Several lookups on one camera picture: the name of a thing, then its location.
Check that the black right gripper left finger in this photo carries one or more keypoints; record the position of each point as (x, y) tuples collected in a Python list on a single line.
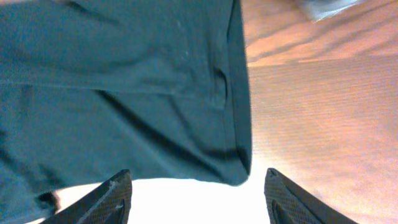
[(109, 203)]

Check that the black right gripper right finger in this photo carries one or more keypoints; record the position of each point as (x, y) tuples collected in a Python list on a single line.
[(289, 203)]

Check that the black t-shirt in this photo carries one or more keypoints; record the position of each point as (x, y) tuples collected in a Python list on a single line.
[(89, 88)]

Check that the white printed t-shirt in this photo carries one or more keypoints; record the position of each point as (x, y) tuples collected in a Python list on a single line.
[(317, 10)]

